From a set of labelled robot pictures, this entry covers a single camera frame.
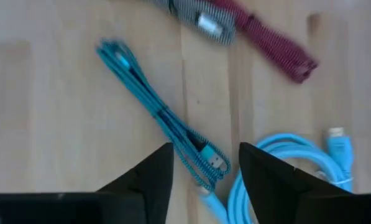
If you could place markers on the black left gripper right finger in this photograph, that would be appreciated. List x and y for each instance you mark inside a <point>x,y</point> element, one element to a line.
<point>266,180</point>

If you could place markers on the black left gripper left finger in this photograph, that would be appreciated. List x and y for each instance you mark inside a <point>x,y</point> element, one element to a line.
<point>154,180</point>

